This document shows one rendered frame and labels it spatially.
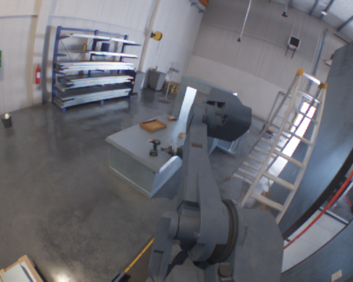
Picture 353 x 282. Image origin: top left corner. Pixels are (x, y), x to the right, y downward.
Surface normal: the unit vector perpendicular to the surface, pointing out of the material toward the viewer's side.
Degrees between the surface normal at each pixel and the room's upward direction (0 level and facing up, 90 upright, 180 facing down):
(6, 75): 90
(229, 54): 90
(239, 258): 24
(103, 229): 0
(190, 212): 17
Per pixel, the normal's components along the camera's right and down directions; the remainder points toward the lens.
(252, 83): -0.50, 0.31
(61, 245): 0.25, -0.84
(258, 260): 0.24, -0.68
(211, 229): 0.21, -0.49
